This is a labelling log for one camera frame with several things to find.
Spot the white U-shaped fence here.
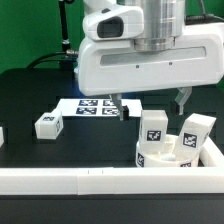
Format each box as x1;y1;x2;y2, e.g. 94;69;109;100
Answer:
0;126;224;196

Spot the black cable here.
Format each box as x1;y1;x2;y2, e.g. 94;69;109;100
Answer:
26;49;81;70

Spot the white marker sheet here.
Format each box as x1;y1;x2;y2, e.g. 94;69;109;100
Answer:
57;99;142;117

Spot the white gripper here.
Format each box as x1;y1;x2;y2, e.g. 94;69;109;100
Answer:
78;23;224;121

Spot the white round stool seat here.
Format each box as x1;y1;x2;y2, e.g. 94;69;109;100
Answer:
135;134;199;168

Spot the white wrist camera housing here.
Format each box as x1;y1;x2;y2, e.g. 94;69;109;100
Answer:
83;4;144;41

